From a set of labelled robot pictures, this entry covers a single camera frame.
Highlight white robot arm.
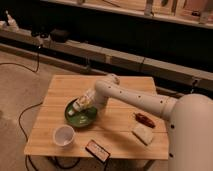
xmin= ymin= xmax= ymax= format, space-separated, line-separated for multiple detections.
xmin=94 ymin=75 xmax=213 ymax=171

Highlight green ceramic plate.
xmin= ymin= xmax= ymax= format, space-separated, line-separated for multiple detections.
xmin=64 ymin=100 xmax=98 ymax=128

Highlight white plastic bottle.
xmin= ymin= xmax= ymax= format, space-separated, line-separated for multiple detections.
xmin=68 ymin=89 xmax=95 ymax=116

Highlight dark red snack wrapper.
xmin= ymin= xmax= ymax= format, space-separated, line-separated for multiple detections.
xmin=135 ymin=113 xmax=155 ymax=128

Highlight wooden table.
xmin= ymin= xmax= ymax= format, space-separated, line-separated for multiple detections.
xmin=24 ymin=75 xmax=168 ymax=160

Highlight black device on ledge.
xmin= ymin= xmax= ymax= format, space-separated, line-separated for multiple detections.
xmin=50 ymin=29 xmax=69 ymax=43

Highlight black floor cable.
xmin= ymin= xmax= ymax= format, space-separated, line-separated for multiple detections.
xmin=0 ymin=44 xmax=81 ymax=171

